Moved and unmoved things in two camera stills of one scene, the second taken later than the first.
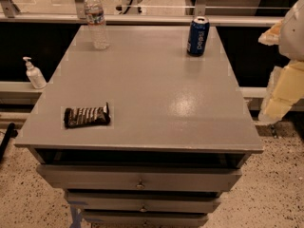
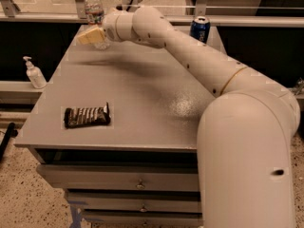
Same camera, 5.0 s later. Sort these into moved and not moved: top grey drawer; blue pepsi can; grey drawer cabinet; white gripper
Moved: white gripper
Not moved: top grey drawer; blue pepsi can; grey drawer cabinet
